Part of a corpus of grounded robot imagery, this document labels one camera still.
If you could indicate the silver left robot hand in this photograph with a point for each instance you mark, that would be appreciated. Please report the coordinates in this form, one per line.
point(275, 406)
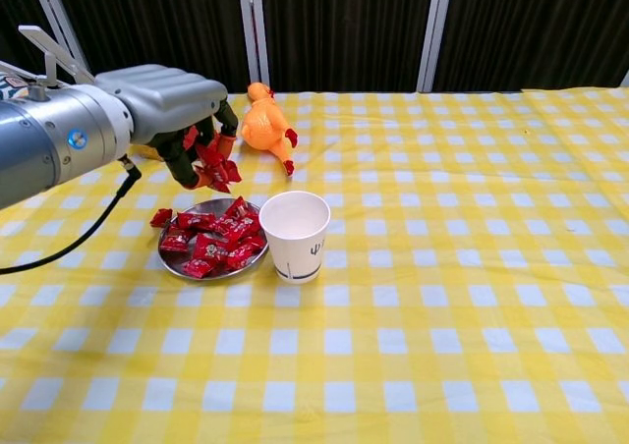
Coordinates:
point(167, 100)

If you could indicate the red candy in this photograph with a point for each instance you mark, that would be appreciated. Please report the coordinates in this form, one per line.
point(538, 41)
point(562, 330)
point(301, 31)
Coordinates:
point(194, 220)
point(174, 241)
point(209, 248)
point(199, 267)
point(238, 207)
point(213, 180)
point(241, 255)
point(231, 171)
point(253, 241)
point(161, 216)
point(231, 227)
point(216, 156)

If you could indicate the white paper cup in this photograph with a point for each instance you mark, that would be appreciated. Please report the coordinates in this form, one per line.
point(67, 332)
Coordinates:
point(295, 252)

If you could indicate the gold snack packet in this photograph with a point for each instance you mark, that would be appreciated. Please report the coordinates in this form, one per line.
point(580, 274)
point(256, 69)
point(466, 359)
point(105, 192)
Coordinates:
point(147, 151)

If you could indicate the orange rubber chicken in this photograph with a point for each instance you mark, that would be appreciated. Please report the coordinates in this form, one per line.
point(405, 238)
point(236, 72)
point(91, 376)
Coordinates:
point(263, 125)

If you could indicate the round metal plate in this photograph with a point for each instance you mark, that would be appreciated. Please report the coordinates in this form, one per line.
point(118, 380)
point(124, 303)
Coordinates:
point(204, 207)

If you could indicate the white folding stand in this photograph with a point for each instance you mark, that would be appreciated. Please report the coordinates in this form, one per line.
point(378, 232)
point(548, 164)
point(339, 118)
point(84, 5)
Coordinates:
point(50, 68)

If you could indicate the black pleated curtain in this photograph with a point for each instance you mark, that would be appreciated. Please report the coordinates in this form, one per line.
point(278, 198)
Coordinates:
point(344, 21)

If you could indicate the yellow checkered tablecloth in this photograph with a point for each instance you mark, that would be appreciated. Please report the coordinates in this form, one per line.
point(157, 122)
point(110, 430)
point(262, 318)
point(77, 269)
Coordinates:
point(442, 316)

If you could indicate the grey metal frame post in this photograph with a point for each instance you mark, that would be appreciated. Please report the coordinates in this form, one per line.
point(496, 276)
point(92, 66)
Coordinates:
point(625, 79)
point(436, 31)
point(254, 31)
point(51, 4)

